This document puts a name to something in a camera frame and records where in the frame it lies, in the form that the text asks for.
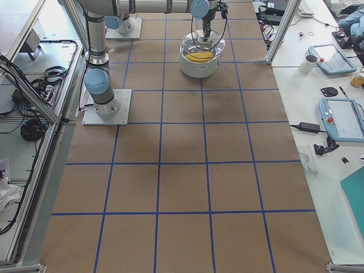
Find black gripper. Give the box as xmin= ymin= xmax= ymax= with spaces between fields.
xmin=202 ymin=9 xmax=216 ymax=40

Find glass pot lid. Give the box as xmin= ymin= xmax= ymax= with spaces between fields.
xmin=180 ymin=30 xmax=225 ymax=56

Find yellow corn cob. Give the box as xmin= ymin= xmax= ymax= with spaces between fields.
xmin=184 ymin=51 xmax=214 ymax=63

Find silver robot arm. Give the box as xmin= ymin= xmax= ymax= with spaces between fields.
xmin=79 ymin=1 xmax=227 ymax=65
xmin=105 ymin=14 xmax=134 ymax=35

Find pale green cooking pot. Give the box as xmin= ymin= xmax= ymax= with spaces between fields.
xmin=180 ymin=52 xmax=222 ymax=78

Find black power adapter brick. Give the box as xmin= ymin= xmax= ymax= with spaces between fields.
xmin=262 ymin=13 xmax=283 ymax=26

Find white mug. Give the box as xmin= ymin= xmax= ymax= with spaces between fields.
xmin=298 ymin=54 xmax=318 ymax=75

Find far blue teach pendant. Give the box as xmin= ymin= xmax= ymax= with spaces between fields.
xmin=308 ymin=44 xmax=357 ymax=75

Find blue teach pendant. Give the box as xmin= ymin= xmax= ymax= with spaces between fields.
xmin=318 ymin=98 xmax=363 ymax=143
xmin=308 ymin=44 xmax=357 ymax=75

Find black round mouse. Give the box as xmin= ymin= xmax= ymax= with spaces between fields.
xmin=320 ymin=86 xmax=338 ymax=97

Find small black power adapter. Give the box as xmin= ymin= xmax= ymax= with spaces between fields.
xmin=299 ymin=122 xmax=321 ymax=134

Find clear plastic holder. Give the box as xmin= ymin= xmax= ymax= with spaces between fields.
xmin=297 ymin=146 xmax=318 ymax=176

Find near blue teach pendant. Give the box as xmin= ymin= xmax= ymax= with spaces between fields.
xmin=318 ymin=98 xmax=363 ymax=143

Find teal cutting mat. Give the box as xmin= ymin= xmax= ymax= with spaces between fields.
xmin=341 ymin=168 xmax=363 ymax=222

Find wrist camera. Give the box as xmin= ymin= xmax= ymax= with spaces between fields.
xmin=217 ymin=1 xmax=229 ymax=19

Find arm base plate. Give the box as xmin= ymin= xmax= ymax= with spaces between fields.
xmin=82 ymin=89 xmax=132 ymax=126
xmin=105 ymin=16 xmax=142 ymax=40

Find coiled black cables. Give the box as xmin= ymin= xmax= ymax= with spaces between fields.
xmin=19 ymin=118 xmax=47 ymax=142

